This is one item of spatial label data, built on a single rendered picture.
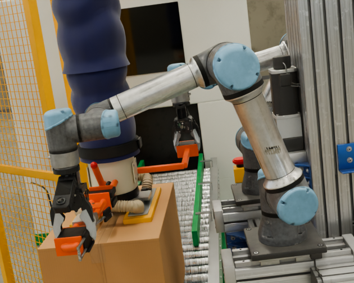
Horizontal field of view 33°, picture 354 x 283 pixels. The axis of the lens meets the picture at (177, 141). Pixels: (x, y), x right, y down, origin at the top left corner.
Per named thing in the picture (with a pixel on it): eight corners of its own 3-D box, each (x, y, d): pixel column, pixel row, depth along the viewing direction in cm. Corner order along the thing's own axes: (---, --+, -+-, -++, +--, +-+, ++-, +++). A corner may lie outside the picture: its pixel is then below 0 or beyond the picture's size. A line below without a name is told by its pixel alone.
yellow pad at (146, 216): (136, 194, 239) (135, 181, 238) (161, 191, 238) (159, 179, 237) (123, 225, 206) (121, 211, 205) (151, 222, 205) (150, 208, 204)
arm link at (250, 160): (245, 170, 227) (242, 136, 224) (240, 161, 240) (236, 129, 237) (277, 166, 227) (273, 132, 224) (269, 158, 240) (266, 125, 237)
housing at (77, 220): (78, 227, 179) (76, 213, 178) (100, 226, 179) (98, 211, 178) (73, 237, 172) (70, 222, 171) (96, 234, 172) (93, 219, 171)
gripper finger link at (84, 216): (107, 229, 166) (90, 201, 165) (103, 237, 160) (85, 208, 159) (97, 234, 167) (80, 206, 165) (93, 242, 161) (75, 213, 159)
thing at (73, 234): (64, 243, 167) (61, 227, 166) (90, 241, 166) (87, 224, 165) (57, 256, 159) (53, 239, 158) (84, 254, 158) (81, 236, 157)
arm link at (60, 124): (73, 109, 153) (40, 114, 152) (80, 151, 155) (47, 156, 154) (75, 105, 160) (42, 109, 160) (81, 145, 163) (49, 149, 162)
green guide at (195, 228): (200, 164, 466) (198, 153, 464) (213, 162, 465) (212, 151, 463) (193, 246, 310) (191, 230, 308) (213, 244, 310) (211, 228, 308)
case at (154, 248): (94, 278, 261) (79, 191, 252) (185, 270, 257) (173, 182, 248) (58, 359, 203) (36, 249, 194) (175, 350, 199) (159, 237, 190)
